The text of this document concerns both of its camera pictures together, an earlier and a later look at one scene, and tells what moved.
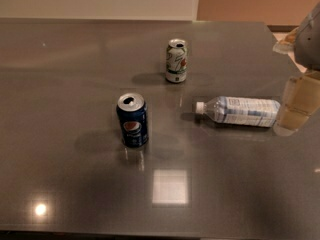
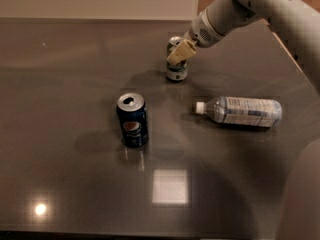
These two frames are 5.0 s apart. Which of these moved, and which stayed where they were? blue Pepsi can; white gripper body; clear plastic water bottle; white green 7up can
Moved: white gripper body
Stayed: blue Pepsi can; clear plastic water bottle; white green 7up can
